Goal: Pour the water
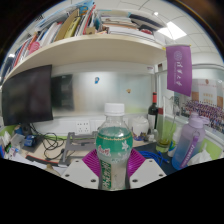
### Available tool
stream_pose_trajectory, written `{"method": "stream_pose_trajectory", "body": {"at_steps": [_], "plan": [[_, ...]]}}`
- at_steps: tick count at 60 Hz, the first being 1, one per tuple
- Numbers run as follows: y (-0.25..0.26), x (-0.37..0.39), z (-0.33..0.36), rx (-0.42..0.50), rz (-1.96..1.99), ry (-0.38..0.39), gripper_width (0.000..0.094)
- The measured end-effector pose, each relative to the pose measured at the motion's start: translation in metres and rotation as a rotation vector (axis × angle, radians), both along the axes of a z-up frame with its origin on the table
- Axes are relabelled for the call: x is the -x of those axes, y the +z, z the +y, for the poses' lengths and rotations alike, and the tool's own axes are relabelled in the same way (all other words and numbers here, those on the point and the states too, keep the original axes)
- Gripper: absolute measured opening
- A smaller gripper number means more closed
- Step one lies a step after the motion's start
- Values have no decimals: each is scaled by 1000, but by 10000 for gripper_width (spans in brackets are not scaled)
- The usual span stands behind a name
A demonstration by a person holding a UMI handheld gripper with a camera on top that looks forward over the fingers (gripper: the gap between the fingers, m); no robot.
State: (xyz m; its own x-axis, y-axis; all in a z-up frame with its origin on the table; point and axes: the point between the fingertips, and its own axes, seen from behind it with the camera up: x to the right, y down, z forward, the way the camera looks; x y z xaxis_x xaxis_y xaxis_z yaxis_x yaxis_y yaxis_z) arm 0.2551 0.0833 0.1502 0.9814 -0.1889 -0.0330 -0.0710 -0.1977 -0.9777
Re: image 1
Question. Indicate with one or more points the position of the small blue sticker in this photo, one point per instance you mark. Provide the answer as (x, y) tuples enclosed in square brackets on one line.
[(96, 80)]

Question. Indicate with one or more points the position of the white tissue pack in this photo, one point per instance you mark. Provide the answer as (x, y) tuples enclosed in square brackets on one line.
[(206, 156)]

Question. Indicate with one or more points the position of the group photo poster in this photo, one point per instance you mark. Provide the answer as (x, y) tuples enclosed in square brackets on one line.
[(206, 106)]

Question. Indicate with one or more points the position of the white wall power outlet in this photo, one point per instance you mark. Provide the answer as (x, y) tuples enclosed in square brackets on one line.
[(99, 125), (83, 127)]

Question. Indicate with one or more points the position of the glass with yellow liquid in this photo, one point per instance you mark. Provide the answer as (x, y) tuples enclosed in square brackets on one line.
[(164, 141)]

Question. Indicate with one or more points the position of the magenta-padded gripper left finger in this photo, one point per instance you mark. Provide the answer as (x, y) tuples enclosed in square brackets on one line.
[(76, 171)]

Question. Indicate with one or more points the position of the dark blue mat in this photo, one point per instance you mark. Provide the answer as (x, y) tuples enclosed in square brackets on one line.
[(166, 169)]

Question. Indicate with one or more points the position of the beige shelf with books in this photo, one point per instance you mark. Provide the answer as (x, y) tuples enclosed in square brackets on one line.
[(93, 48)]

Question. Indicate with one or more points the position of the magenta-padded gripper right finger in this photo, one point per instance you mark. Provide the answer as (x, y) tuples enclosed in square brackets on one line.
[(148, 171)]

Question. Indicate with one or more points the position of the loose white papers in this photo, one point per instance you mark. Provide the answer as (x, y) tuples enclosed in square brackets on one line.
[(30, 160)]

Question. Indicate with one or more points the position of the rectangular ceiling light panel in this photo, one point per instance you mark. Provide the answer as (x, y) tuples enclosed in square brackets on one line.
[(171, 30)]

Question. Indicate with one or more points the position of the dark wine bottle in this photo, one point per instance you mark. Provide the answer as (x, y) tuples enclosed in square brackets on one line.
[(152, 115)]

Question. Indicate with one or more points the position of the green-label clear drink bottle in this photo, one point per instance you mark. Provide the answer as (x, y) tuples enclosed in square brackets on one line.
[(114, 146)]

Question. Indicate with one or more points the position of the purple pennant flag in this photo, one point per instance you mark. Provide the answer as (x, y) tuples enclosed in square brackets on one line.
[(179, 70)]

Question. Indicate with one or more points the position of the large purple water bottle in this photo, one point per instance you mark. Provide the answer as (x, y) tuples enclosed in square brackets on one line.
[(188, 146)]

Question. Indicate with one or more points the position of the grey metal laptop stand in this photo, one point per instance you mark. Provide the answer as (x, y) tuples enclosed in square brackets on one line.
[(78, 143)]

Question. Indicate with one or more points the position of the small blue box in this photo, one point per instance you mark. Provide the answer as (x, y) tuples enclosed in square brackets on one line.
[(30, 140)]

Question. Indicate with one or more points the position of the small white bottle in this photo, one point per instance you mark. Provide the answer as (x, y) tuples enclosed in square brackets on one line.
[(173, 146)]

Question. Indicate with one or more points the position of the white ceramic jar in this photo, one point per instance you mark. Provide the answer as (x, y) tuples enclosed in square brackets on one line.
[(140, 126)]

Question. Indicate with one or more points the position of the small orange sticker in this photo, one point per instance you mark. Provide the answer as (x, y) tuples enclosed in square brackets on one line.
[(128, 90)]

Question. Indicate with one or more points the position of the black computer monitor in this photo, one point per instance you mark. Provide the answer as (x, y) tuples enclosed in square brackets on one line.
[(28, 95)]

